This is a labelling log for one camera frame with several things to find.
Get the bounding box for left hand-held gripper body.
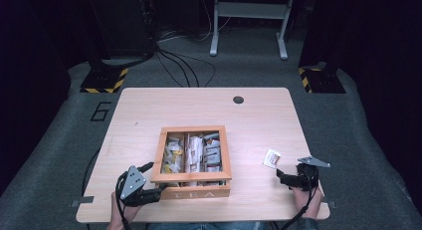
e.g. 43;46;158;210
115;165;163;208

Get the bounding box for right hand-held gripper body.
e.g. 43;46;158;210
288;155;331;192

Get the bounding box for white red-label tea bag packet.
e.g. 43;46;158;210
263;148;282;169

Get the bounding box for wooden tea box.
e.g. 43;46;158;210
150;124;232;200

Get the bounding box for person's right hand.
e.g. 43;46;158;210
292;186;323;220

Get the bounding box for person's left hand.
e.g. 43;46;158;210
110;191;144;224

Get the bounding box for stack of yellow tea bags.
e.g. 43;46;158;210
163;136;184;174

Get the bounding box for stack of white tea bags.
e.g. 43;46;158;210
187;134;204;173

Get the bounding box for person's blue jeans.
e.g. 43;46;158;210
145;221;272;230

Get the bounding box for stack of grey tea bags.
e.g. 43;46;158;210
203;132;222;173

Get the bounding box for black yellow-striped stand base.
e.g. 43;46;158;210
297;61;346;95
80;66;129;95

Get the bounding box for black cabinet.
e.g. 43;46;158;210
87;0;157;60

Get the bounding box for white metal stand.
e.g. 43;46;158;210
209;0;297;61

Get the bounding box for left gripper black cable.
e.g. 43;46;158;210
113;171;132;230

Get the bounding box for thin black floor cable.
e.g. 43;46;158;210
81;149;102;198

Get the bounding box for black floor cable bundle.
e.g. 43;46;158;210
153;45;217;89

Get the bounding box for white floor cables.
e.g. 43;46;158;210
158;0;233;44

